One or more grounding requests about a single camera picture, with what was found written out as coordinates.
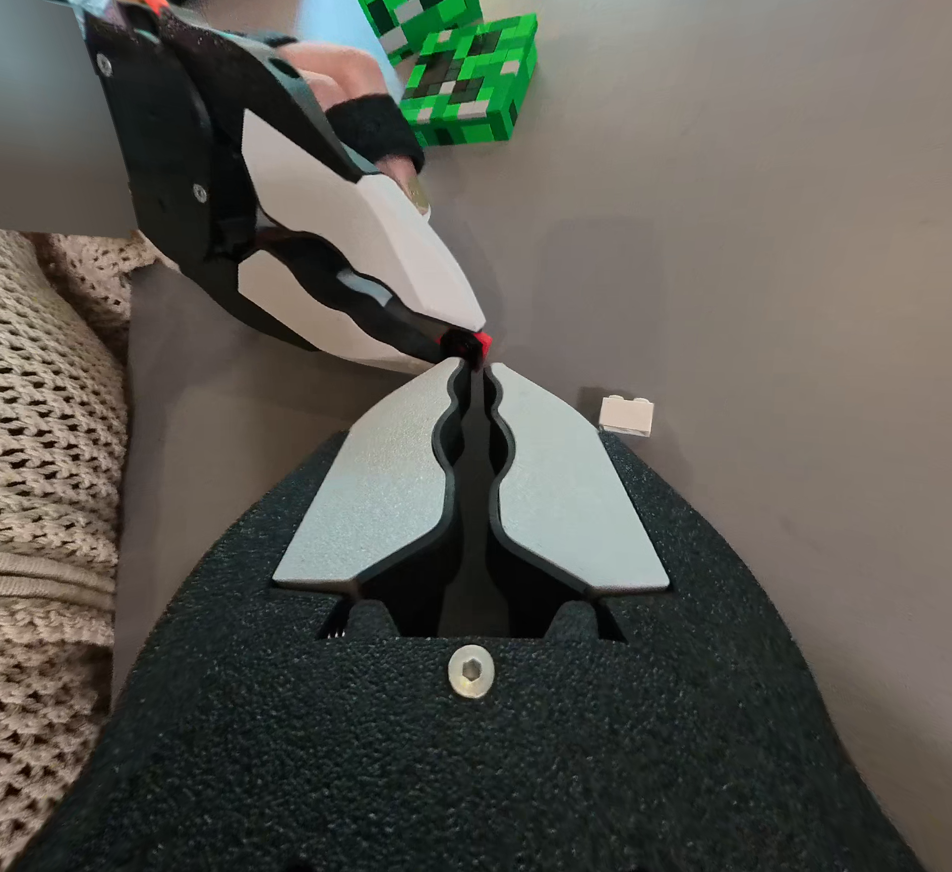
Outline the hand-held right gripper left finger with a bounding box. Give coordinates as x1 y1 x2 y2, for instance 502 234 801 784
271 356 468 590

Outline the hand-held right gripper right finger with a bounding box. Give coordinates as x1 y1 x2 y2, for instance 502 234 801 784
483 361 672 596

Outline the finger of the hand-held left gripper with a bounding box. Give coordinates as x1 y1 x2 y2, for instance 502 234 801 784
239 108 489 338
237 247 447 376

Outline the red lego piece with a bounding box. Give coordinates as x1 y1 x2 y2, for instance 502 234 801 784
439 329 494 369

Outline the white lego brick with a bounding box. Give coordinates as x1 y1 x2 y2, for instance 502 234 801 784
598 394 655 439

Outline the person's left hand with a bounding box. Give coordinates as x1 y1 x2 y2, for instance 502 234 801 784
279 41 434 219

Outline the person's cream knit sweater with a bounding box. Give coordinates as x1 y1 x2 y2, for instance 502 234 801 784
0 229 161 872

